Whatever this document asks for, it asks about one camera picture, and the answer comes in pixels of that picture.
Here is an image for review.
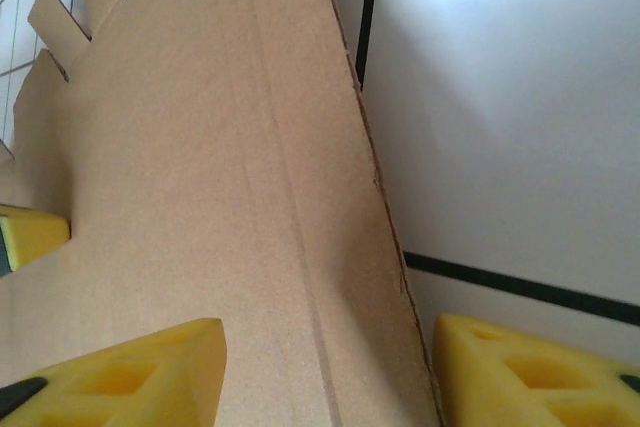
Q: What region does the brown cardboard box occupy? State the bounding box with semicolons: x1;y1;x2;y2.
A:
0;0;447;427

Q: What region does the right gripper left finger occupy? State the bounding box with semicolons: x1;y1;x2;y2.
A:
0;317;228;427

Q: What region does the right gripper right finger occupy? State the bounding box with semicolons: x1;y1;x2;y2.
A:
432;312;640;427

